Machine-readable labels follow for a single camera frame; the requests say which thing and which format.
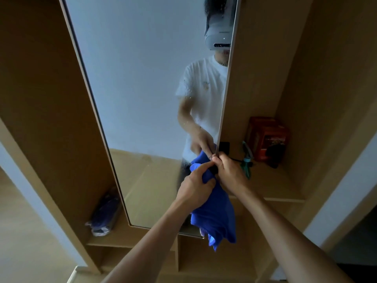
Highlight person's right hand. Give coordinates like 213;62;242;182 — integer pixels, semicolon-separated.
212;152;251;198

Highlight person's left hand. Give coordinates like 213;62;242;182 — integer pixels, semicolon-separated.
176;161;217;214

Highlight person's right forearm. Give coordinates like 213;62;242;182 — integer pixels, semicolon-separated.
232;183;354;283

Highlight green-handled pliers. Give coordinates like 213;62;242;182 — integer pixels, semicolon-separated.
240;140;254;180

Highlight wooden shelf unit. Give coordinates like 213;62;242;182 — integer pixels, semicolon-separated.
0;0;377;283

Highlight person's left forearm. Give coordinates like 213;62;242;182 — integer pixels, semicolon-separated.
101;198;197;283

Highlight blue cloth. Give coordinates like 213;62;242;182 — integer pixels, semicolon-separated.
189;150;237;252

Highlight black device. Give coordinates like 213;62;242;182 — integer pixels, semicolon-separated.
266;143;286;169

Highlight plastic bag with purple contents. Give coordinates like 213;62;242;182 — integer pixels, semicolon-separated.
85;187;121;237

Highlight tall frameless mirror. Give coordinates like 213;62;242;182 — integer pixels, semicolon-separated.
58;0;242;239

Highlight red box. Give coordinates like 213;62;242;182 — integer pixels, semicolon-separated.
246;116;290;163

